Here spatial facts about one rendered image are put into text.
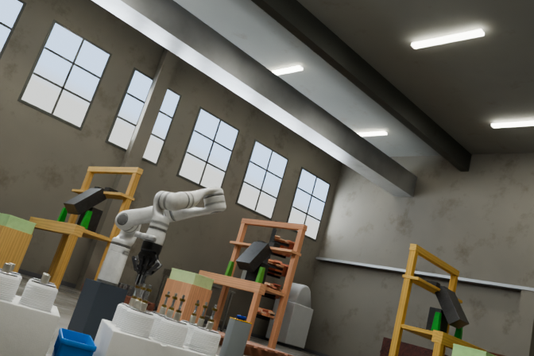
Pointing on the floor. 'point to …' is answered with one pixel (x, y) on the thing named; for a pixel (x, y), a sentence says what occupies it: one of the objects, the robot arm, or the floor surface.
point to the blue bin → (73, 344)
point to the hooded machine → (294, 318)
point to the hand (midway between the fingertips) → (140, 280)
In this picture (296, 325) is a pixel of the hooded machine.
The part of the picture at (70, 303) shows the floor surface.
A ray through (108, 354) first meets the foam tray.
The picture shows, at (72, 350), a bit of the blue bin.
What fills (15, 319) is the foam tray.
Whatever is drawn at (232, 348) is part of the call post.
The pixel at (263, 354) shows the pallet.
